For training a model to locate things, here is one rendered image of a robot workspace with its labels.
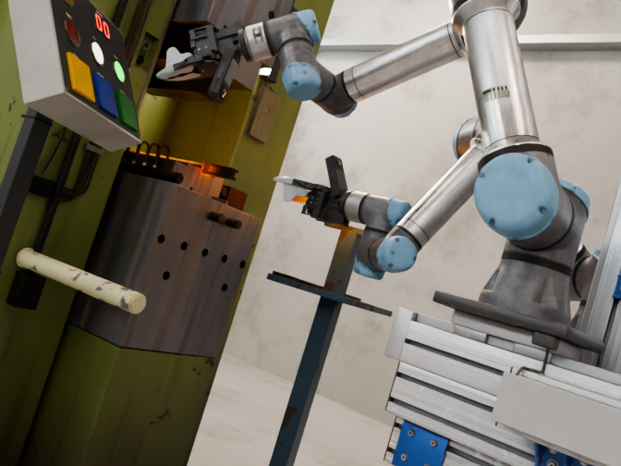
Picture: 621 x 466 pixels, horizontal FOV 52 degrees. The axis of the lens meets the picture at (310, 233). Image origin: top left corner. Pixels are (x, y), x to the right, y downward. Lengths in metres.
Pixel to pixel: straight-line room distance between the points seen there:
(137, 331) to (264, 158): 0.82
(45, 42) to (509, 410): 0.99
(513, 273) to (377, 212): 0.47
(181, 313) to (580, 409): 1.21
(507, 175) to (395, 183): 4.03
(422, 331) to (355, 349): 3.74
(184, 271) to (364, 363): 3.15
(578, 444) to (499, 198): 0.35
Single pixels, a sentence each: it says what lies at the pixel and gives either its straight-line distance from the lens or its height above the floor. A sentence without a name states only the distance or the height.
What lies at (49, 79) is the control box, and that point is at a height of 0.97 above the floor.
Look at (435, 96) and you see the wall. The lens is 5.13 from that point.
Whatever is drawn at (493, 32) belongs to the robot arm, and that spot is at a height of 1.24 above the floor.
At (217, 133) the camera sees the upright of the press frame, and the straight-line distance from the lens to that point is 2.24.
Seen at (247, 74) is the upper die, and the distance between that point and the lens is 1.97.
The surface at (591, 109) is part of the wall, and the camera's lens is 4.63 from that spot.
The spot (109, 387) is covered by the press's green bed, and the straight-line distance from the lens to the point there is 1.77.
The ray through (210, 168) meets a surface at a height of 1.00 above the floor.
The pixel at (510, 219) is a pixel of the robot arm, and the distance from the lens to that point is 0.98.
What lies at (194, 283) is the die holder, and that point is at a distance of 1.85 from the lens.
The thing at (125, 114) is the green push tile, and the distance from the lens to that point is 1.46.
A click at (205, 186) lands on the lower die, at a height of 0.95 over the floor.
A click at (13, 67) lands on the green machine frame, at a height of 1.08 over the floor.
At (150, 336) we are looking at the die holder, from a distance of 1.80.
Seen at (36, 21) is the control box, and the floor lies 1.07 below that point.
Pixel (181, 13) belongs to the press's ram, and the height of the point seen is 1.39.
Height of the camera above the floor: 0.76
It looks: 5 degrees up
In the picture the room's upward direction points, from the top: 17 degrees clockwise
